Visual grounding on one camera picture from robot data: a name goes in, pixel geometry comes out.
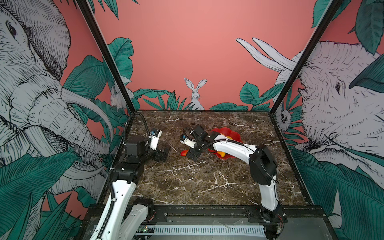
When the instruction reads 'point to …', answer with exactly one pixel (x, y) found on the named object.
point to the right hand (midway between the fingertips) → (189, 148)
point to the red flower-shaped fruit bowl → (234, 135)
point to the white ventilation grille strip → (211, 230)
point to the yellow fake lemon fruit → (229, 137)
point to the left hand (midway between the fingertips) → (160, 142)
